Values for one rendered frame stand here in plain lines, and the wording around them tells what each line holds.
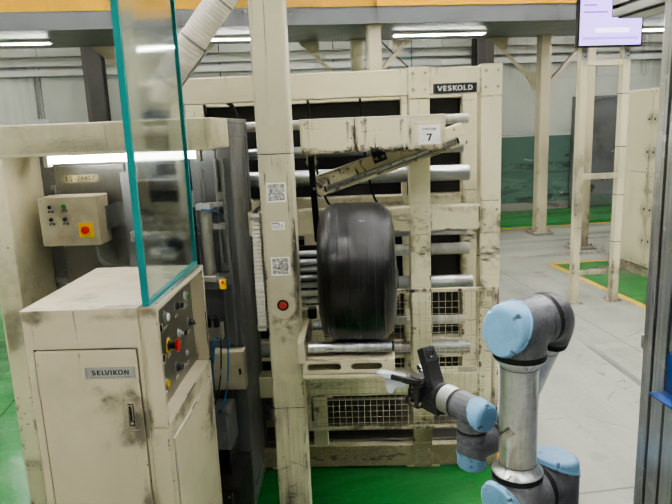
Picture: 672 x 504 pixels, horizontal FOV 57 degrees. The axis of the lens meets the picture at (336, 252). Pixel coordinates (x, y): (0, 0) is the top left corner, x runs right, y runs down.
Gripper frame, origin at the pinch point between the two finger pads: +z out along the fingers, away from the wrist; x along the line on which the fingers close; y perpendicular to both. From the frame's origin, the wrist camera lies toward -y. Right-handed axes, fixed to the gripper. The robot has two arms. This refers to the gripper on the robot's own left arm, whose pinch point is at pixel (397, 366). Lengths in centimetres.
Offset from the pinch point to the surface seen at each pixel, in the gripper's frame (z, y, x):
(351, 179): 94, -52, 45
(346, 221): 57, -36, 18
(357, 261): 46, -23, 17
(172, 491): 38, 45, -51
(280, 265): 78, -16, 3
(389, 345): 48, 11, 37
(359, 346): 55, 12, 27
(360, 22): 486, -230, 315
